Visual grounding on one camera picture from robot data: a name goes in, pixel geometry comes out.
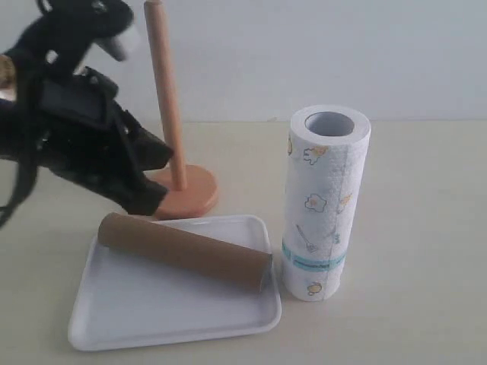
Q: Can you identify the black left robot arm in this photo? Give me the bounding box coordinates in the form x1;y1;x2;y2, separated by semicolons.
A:
1;1;173;222

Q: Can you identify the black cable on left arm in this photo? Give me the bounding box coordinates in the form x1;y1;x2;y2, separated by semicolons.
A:
0;68;53;229

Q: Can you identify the printed white paper towel roll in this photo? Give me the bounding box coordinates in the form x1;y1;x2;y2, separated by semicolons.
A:
282;105;371;301

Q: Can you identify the wooden paper towel holder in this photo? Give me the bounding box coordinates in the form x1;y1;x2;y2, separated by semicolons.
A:
144;1;218;219

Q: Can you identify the white rectangular plastic tray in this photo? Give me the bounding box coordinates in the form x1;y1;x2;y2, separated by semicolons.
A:
67;214;283;341

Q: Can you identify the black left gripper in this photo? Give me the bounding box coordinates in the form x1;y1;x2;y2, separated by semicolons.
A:
1;68;173;215

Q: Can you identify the brown cardboard tube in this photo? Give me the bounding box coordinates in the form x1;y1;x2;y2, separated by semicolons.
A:
97;213;272;292

